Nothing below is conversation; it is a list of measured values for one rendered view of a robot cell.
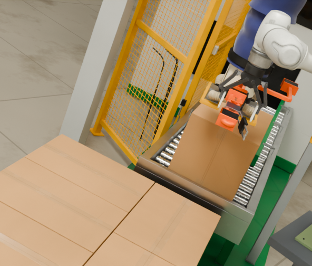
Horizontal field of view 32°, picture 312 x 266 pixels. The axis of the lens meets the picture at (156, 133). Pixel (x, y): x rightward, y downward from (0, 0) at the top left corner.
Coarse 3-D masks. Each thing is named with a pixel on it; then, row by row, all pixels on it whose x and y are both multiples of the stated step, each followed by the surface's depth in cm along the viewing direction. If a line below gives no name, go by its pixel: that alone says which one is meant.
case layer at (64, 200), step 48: (48, 144) 293; (0, 192) 240; (48, 192) 253; (96, 192) 268; (144, 192) 285; (0, 240) 213; (48, 240) 223; (96, 240) 235; (144, 240) 247; (192, 240) 262
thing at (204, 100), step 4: (208, 84) 286; (216, 84) 281; (208, 88) 280; (204, 92) 272; (208, 92) 272; (204, 96) 267; (200, 100) 261; (204, 100) 261; (208, 100) 263; (208, 104) 261; (212, 104) 261; (216, 104) 262; (216, 108) 261
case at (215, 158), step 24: (192, 120) 296; (216, 120) 297; (240, 120) 312; (264, 120) 327; (192, 144) 300; (216, 144) 295; (240, 144) 291; (192, 168) 304; (216, 168) 299; (240, 168) 295; (216, 192) 303
